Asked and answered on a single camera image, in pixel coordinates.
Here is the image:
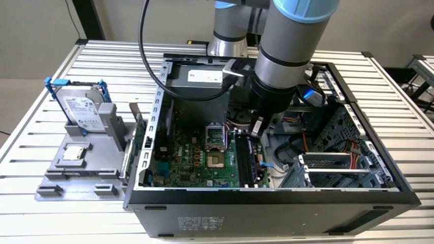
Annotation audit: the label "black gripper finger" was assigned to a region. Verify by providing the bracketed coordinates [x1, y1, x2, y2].
[260, 116, 274, 138]
[246, 116, 266, 138]

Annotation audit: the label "blue RAM stick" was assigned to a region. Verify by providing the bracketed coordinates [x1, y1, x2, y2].
[246, 137, 262, 185]

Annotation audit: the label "metal socket cover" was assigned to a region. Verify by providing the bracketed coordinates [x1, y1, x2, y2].
[204, 121, 227, 151]

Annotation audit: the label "CPU socket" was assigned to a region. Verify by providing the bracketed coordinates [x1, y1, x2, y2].
[205, 150, 227, 169]

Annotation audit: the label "grey power supply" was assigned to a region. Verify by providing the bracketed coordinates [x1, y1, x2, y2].
[164, 65, 232, 128]

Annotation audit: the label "grey disk bay cage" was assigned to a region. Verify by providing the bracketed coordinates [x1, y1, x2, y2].
[280, 151, 391, 189]

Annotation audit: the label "green motherboard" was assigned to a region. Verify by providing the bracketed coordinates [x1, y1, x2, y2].
[152, 127, 272, 189]

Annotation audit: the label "green graphics card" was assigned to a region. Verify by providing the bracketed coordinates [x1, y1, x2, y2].
[120, 101, 151, 186]

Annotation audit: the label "black PC case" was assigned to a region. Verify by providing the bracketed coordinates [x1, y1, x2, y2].
[121, 52, 422, 238]

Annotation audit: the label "aluminium side table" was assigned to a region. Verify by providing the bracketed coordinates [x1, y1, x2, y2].
[382, 53, 434, 114]

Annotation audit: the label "grey parts rack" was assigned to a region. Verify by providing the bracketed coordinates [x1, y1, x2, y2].
[35, 101, 136, 202]

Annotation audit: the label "hard disk in blue carrier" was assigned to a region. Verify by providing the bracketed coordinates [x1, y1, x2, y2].
[43, 77, 112, 134]

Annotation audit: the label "silver CPU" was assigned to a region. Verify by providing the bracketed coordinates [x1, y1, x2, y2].
[64, 145, 85, 160]

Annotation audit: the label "power supply wire bundle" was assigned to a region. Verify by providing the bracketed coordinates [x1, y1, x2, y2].
[225, 110, 254, 127]

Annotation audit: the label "black wire loop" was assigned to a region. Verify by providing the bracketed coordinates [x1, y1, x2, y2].
[274, 139, 304, 176]

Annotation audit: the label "orange data wire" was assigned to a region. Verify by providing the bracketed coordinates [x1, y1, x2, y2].
[300, 128, 311, 155]

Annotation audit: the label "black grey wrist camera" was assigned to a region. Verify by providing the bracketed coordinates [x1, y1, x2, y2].
[221, 59, 254, 88]

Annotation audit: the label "yellow red power wires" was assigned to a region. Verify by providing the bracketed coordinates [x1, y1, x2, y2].
[338, 139, 363, 170]

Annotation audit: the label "thick black camera cable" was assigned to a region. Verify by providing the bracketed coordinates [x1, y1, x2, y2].
[137, 0, 235, 103]

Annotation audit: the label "black vertical frame post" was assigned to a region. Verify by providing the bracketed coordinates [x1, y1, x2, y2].
[72, 0, 107, 41]

